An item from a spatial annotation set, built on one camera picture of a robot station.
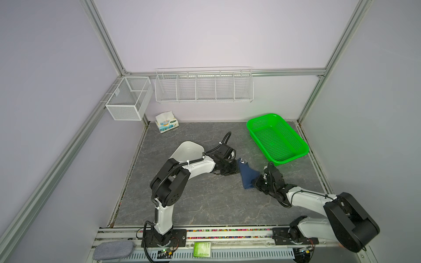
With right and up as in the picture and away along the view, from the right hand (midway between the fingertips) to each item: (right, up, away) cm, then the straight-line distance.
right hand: (251, 181), depth 90 cm
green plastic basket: (+23, +20, +19) cm, 36 cm away
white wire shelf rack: (-26, +56, +7) cm, 62 cm away
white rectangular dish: (-38, +15, +15) cm, 44 cm away
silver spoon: (-2, +10, +9) cm, 14 cm away
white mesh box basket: (-72, +46, +7) cm, 86 cm away
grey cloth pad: (-64, -24, -20) cm, 71 cm away
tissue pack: (-55, +35, +25) cm, 70 cm away
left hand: (-6, +5, -1) cm, 8 cm away
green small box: (-25, -24, -20) cm, 40 cm away
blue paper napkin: (-1, +3, +4) cm, 5 cm away
